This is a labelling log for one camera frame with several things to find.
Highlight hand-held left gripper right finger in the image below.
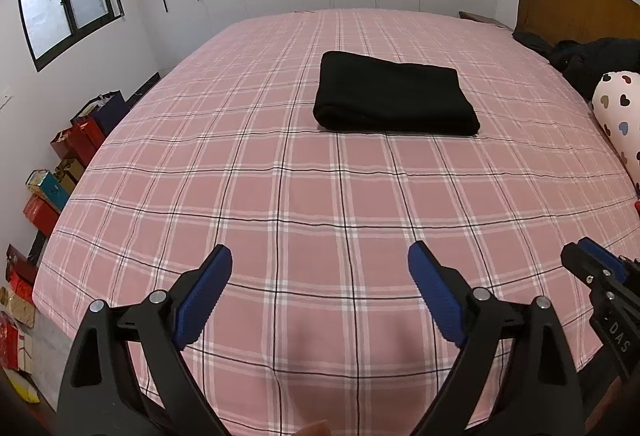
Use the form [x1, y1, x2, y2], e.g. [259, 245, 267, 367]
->
[407, 241, 586, 436]

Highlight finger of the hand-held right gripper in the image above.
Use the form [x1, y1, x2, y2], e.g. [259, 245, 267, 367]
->
[577, 238, 628, 284]
[560, 243, 608, 289]

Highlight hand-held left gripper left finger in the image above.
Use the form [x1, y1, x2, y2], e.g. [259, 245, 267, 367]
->
[57, 243, 233, 436]

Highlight black pants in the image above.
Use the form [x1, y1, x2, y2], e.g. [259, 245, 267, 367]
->
[312, 50, 481, 137]

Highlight pink plaid bed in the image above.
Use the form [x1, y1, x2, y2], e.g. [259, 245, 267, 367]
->
[32, 10, 640, 436]

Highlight heart print pillow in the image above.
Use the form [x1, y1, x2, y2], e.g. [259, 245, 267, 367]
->
[591, 72, 640, 189]

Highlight row of gift boxes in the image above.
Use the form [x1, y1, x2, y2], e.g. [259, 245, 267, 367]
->
[0, 118, 108, 374]

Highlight yellow bag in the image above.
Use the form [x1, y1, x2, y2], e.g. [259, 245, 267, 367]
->
[7, 368, 41, 404]

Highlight dark clothing pile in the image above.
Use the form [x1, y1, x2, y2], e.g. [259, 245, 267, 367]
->
[512, 30, 640, 101]

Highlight dark blue shopping bag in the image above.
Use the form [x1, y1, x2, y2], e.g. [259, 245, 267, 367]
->
[70, 90, 127, 137]

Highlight dark marble slab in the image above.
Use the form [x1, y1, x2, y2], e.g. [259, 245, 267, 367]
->
[126, 72, 162, 111]

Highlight wooden headboard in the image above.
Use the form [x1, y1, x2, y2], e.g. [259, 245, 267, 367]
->
[514, 0, 640, 47]

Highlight brown nightstand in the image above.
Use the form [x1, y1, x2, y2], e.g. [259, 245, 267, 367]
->
[459, 10, 515, 32]

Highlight dark framed window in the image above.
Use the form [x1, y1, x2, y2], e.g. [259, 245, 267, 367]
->
[16, 0, 124, 72]

